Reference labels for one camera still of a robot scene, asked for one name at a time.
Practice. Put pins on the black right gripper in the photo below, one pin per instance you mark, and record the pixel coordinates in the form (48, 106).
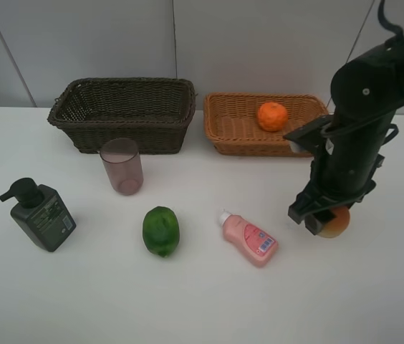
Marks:
(312, 203)

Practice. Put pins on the peach coloured fruit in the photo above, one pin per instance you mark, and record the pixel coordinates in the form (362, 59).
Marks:
(338, 224)

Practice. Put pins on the pink lotion bottle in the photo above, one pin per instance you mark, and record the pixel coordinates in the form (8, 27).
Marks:
(254, 243)

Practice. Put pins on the orange mandarin fruit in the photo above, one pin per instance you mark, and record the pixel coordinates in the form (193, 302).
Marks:
(272, 116)

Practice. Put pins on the dark green pump bottle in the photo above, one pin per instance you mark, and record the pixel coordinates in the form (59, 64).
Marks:
(41, 213)

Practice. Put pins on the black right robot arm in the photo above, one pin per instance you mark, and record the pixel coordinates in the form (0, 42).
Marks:
(345, 146)

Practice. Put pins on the light orange wicker basket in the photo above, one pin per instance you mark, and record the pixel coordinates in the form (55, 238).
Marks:
(230, 122)

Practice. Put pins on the green pepper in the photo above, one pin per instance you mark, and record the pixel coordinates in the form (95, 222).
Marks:
(161, 231)

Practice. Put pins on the dark brown wicker basket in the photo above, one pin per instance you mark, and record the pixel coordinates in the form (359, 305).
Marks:
(154, 112)

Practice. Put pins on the translucent pink plastic cup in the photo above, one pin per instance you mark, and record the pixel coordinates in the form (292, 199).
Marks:
(122, 163)

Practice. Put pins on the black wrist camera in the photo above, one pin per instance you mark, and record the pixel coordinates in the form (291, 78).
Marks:
(308, 138)

